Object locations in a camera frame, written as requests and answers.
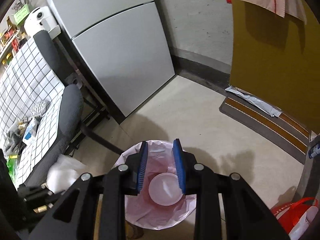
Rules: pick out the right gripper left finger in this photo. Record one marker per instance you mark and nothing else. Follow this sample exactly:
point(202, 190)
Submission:
point(95, 205)

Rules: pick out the red white plastic bag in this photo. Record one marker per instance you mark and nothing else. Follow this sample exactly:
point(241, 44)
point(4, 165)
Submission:
point(295, 218)

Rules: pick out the white kitchen appliance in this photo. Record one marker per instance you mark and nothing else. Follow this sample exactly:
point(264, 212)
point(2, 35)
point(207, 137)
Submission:
point(40, 19)

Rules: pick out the white checkered cloth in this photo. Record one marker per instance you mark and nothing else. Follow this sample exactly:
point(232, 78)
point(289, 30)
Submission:
point(29, 80)

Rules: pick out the yellow door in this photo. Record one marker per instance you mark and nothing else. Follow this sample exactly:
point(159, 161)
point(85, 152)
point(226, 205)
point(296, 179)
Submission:
point(277, 60)

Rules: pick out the brown striped door mat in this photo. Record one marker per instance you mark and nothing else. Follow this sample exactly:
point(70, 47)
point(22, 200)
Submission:
point(283, 131)

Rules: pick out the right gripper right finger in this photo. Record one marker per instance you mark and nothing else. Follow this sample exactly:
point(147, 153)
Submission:
point(225, 205)

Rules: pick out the grey refrigerator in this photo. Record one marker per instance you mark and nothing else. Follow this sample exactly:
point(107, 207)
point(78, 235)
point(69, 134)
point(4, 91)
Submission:
point(123, 44)

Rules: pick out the grey towel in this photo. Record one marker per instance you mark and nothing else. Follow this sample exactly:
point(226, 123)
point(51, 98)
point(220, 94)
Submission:
point(13, 140)

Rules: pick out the white blue milk carton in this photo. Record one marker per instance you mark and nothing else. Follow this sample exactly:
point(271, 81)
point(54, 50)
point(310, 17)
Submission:
point(30, 131)

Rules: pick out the pink lined trash bin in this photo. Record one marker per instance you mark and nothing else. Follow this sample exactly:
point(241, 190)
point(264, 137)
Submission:
point(141, 210)

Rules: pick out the green tea bottle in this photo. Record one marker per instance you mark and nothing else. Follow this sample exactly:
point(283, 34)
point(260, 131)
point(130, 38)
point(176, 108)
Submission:
point(12, 163)

